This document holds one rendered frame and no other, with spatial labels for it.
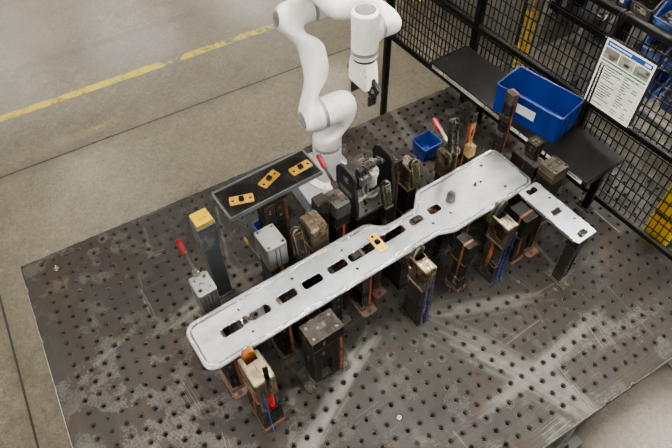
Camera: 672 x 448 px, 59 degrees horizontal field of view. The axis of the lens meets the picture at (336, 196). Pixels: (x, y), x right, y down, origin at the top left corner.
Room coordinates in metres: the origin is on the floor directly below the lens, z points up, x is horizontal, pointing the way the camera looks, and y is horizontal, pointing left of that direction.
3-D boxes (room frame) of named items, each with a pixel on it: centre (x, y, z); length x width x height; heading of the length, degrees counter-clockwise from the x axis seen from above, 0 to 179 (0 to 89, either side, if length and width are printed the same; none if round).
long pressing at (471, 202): (1.20, -0.13, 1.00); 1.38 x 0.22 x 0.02; 124
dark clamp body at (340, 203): (1.37, -0.01, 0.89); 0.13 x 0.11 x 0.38; 34
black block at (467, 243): (1.23, -0.46, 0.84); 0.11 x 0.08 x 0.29; 34
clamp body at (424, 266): (1.11, -0.29, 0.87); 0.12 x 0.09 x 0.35; 34
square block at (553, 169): (1.52, -0.83, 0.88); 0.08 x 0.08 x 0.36; 34
